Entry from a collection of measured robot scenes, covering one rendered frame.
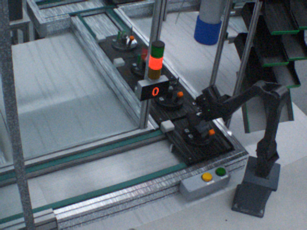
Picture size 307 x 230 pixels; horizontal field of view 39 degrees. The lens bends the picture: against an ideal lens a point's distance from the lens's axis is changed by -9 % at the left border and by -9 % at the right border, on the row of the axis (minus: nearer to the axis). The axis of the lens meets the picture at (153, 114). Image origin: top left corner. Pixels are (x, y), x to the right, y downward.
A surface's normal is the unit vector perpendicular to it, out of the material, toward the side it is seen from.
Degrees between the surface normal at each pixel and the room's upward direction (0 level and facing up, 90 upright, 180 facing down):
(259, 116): 45
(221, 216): 0
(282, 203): 0
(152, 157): 0
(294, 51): 25
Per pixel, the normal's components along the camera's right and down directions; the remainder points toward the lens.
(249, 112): 0.30, -0.06
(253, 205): -0.29, 0.62
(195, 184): 0.11, -0.74
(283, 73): 0.23, -0.39
